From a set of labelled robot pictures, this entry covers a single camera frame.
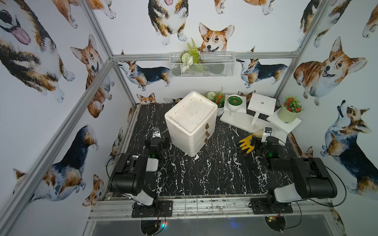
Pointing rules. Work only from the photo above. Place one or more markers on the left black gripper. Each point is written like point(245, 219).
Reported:
point(158, 141)

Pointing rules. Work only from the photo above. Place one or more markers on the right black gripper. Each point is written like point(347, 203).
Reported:
point(264, 143)

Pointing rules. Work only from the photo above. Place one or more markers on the white three-drawer cabinet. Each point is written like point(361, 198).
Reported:
point(191, 123)

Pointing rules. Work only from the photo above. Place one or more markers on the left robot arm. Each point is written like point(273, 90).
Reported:
point(128, 176)

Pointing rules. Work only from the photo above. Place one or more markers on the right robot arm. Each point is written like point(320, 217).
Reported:
point(310, 177)

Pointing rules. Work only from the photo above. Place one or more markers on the white tiered display stand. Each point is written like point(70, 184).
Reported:
point(257, 116)

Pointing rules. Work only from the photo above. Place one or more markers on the green pot red flowers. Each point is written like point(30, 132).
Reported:
point(290, 109)

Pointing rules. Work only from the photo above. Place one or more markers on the white cup green inside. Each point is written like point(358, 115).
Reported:
point(234, 103)

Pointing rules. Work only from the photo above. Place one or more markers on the potted plant red white flowers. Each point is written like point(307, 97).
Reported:
point(219, 99)

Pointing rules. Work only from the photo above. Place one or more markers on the green fern with white flower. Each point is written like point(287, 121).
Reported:
point(190, 57)

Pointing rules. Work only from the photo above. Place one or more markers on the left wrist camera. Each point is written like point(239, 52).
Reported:
point(156, 133)

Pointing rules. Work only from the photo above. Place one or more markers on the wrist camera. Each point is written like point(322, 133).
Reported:
point(268, 131)
point(156, 133)

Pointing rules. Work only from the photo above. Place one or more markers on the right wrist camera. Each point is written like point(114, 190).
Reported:
point(268, 131)

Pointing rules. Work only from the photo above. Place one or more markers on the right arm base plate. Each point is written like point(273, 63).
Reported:
point(265, 206)

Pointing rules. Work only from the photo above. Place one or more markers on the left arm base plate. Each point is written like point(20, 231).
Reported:
point(158, 208)

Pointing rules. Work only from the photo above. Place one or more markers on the white wire wall basket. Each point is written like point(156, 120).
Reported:
point(212, 65)

